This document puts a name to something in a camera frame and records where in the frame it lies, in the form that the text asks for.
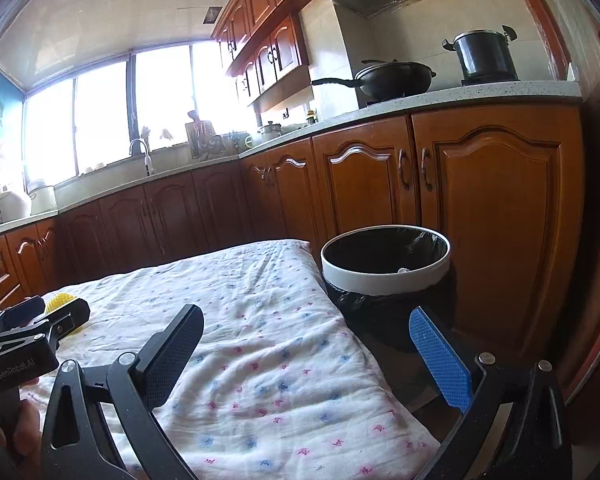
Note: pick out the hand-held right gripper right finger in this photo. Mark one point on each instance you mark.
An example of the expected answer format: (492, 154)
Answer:
(440, 360)

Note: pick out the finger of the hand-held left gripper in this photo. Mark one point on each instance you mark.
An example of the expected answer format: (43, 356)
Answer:
(25, 309)
(72, 315)

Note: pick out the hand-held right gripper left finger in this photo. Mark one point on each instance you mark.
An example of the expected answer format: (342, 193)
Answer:
(175, 355)

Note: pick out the yellow spiky ball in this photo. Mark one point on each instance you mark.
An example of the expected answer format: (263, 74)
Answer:
(57, 305)

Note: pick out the white round bin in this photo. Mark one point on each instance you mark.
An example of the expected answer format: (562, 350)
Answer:
(380, 280)

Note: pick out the person's left hand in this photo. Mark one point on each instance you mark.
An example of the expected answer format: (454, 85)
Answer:
(30, 425)

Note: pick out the black bin liner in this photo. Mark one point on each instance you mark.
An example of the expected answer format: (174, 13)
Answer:
(380, 320)

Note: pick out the white floral printed blanket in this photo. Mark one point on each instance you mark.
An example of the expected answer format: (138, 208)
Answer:
(260, 340)

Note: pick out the white rice cooker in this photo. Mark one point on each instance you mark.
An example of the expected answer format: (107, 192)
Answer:
(12, 205)

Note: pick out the white lidded container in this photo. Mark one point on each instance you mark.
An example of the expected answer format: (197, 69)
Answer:
(42, 197)

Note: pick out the wooden base cabinets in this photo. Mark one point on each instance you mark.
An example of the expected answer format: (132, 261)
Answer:
(490, 200)

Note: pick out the chrome sink faucet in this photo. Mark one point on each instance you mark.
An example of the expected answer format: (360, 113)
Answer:
(141, 152)

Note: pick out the kitchen window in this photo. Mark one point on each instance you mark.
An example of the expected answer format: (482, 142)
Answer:
(105, 115)

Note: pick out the utensil rack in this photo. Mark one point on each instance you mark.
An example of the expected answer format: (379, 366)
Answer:
(202, 140)

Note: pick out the small lidded steel pot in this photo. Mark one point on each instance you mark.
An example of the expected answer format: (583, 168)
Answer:
(270, 131)

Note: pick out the white speckled kitchen counter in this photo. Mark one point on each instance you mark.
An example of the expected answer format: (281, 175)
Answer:
(430, 100)

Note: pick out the gas stove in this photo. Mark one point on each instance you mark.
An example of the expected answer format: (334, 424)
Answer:
(490, 81)

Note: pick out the black wok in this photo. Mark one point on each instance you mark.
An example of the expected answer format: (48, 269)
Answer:
(395, 80)

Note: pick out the black cooking pot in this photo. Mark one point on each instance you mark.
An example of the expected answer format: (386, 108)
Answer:
(485, 55)

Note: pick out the square ceiling light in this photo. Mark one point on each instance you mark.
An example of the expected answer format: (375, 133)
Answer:
(212, 15)

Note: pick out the blue wall poster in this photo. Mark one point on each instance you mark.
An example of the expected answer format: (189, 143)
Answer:
(0, 115)

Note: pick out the wooden wall cabinets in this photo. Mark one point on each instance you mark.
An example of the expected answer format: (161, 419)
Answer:
(265, 20)

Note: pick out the red-brown wooden door frame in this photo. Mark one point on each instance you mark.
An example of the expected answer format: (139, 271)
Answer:
(550, 20)

